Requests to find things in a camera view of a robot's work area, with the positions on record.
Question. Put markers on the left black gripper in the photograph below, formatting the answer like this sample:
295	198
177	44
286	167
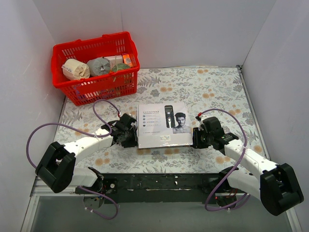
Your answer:
133	136

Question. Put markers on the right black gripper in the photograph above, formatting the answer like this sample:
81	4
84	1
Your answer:
196	138

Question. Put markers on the white hair clipper box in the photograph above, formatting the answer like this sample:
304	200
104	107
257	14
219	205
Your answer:
164	125

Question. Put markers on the red plastic shopping basket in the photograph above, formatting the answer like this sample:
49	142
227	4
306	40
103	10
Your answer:
112	85

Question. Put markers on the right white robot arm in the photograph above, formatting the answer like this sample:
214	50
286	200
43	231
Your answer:
276	186

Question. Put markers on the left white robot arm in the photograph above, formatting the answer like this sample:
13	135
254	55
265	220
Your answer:
57	168

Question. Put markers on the floral table mat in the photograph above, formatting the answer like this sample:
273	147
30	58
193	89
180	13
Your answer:
217	91

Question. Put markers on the green broccoli-like item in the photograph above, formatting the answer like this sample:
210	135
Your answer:
120	67

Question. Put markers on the grey wrapped roll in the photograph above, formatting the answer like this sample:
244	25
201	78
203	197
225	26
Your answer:
99	66

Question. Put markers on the orange small box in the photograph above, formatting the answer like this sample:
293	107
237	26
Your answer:
128	60

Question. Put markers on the white flat box in basket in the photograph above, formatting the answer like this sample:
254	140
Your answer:
115	60

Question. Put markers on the beige paper-wrapped roll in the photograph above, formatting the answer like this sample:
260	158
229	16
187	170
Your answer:
75	70

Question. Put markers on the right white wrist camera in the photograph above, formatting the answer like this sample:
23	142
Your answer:
200	117

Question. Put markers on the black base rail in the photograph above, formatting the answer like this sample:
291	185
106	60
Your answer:
157	188

